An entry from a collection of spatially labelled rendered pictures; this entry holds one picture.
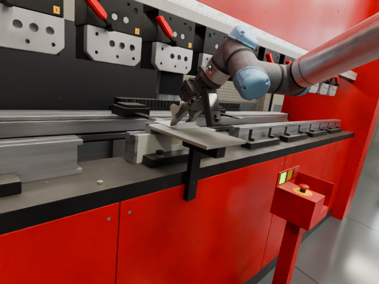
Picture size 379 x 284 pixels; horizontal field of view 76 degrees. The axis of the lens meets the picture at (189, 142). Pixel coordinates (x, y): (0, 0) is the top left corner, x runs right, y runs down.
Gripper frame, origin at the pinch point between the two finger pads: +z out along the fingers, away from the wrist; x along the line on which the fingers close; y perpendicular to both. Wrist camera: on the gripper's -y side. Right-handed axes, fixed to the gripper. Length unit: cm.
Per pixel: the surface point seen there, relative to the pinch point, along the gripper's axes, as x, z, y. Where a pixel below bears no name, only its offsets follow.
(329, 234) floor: -175, 65, -80
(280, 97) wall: -441, 116, 140
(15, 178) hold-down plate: 47.0, 7.5, -6.8
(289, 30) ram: -68, -32, 31
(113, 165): 21.1, 13.6, -4.3
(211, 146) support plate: 8.2, -13.3, -16.8
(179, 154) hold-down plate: 0.6, 6.9, -7.7
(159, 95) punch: 4.9, -2.5, 10.7
